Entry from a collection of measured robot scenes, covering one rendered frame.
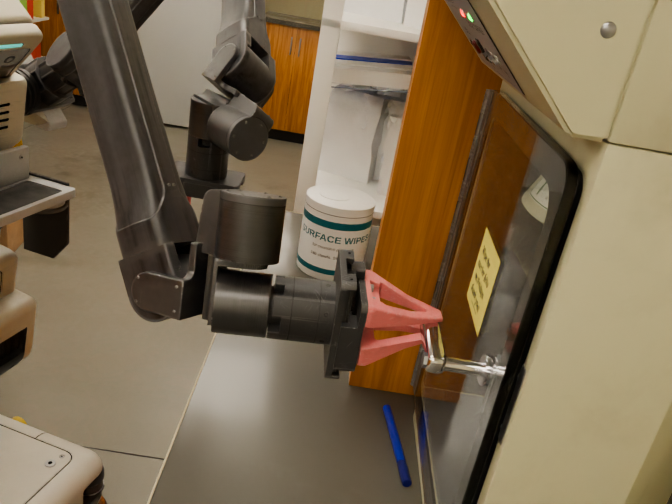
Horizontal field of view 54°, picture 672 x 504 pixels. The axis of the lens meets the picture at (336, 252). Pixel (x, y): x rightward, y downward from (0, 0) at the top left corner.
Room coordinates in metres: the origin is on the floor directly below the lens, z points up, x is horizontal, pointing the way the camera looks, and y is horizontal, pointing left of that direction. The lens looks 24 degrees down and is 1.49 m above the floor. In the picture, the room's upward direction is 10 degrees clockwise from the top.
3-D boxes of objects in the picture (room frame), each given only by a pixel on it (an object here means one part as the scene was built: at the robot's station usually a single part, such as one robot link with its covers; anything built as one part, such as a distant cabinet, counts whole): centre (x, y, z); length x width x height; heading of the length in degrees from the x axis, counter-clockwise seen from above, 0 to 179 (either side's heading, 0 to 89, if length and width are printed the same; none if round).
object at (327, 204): (1.15, 0.01, 1.02); 0.13 x 0.13 x 0.15
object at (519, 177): (0.57, -0.14, 1.19); 0.30 x 0.01 x 0.40; 1
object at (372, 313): (0.52, -0.06, 1.20); 0.09 x 0.07 x 0.07; 96
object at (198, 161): (0.86, 0.20, 1.20); 0.10 x 0.07 x 0.07; 91
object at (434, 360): (0.50, -0.11, 1.20); 0.10 x 0.05 x 0.03; 1
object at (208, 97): (0.86, 0.19, 1.27); 0.07 x 0.06 x 0.07; 43
